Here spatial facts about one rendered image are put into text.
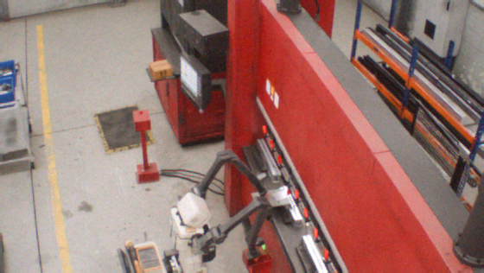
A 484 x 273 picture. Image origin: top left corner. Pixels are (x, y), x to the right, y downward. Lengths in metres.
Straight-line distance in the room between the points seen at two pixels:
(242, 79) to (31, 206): 2.69
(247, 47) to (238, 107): 0.58
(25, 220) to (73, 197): 0.60
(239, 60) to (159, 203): 1.93
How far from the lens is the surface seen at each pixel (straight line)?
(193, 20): 4.87
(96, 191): 6.06
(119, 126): 6.94
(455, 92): 5.31
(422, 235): 2.48
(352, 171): 3.12
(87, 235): 5.60
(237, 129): 4.98
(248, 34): 4.53
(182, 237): 3.80
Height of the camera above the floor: 3.95
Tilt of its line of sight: 36 degrees down
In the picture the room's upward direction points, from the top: 2 degrees clockwise
